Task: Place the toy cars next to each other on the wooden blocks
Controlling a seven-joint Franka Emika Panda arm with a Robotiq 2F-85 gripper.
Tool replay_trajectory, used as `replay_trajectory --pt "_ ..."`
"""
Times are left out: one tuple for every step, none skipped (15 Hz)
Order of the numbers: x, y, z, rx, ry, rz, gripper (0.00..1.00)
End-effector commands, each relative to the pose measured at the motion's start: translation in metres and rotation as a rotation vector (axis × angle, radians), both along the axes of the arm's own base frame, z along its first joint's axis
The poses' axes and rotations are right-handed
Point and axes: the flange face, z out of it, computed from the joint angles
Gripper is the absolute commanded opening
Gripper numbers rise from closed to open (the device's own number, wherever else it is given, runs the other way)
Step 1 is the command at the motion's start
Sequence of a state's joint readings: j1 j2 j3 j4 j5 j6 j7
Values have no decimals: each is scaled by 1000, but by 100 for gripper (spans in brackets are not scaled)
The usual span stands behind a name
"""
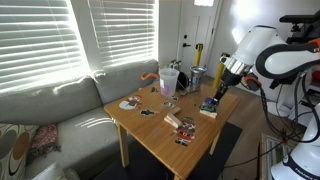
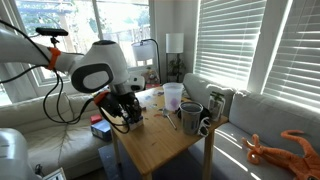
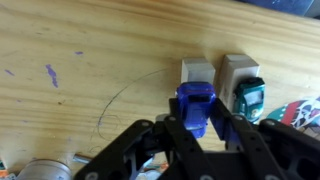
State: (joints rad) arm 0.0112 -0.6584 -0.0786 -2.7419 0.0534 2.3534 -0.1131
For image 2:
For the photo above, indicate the potted plant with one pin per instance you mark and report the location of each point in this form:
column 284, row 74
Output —
column 175, row 66

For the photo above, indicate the white leather sofa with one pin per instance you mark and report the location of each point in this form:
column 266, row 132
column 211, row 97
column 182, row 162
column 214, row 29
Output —
column 50, row 146

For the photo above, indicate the translucent plastic cup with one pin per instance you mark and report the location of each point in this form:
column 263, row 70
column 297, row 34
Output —
column 173, row 96

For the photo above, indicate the blue box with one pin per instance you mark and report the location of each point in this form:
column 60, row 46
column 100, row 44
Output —
column 101, row 130

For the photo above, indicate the orange sticker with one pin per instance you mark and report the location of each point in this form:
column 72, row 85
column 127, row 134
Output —
column 158, row 115

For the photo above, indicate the white framed sunglasses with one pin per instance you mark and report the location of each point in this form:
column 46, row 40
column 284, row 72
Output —
column 201, row 131

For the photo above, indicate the arc lamp white shade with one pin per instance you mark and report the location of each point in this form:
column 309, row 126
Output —
column 144, row 51

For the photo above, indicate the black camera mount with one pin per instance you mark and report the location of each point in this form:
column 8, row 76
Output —
column 52, row 40

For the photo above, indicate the white framed panel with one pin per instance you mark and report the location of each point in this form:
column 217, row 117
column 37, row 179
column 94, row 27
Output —
column 55, row 175

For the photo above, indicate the orange octopus plush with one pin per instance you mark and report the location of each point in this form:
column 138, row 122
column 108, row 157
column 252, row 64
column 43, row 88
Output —
column 293, row 160

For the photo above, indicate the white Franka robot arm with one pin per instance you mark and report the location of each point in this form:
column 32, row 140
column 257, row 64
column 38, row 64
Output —
column 100, row 60

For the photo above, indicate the floor lamp white shade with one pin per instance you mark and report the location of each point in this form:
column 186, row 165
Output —
column 174, row 42

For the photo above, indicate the black stereo camera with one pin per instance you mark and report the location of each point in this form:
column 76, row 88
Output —
column 51, row 31

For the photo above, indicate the pale wooden block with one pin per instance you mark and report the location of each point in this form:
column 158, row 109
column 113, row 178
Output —
column 137, row 126

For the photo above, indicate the colourful toy figure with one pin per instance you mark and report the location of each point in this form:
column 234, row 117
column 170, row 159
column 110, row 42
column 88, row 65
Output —
column 151, row 77

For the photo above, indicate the snack pouch green top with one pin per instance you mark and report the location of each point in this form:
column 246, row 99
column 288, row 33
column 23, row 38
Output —
column 216, row 106

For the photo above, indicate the red box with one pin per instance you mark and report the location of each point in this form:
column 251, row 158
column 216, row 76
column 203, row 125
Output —
column 96, row 119

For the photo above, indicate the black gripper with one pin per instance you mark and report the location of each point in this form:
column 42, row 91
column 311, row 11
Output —
column 125, row 105

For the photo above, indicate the dark blue rug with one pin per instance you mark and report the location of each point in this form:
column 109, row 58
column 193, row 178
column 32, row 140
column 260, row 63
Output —
column 173, row 168

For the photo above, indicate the metal spoon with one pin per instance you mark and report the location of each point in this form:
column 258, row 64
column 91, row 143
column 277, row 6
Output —
column 166, row 113

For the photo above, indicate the grey fabric sofa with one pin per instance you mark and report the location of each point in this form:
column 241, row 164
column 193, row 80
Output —
column 266, row 116

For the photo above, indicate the white window blinds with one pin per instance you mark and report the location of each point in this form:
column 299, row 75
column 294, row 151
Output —
column 296, row 60
column 230, row 40

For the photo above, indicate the light wooden table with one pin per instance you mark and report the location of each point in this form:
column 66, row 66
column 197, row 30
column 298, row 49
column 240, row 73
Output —
column 156, row 143

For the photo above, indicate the grey steel tumbler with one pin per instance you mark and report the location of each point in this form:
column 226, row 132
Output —
column 190, row 121

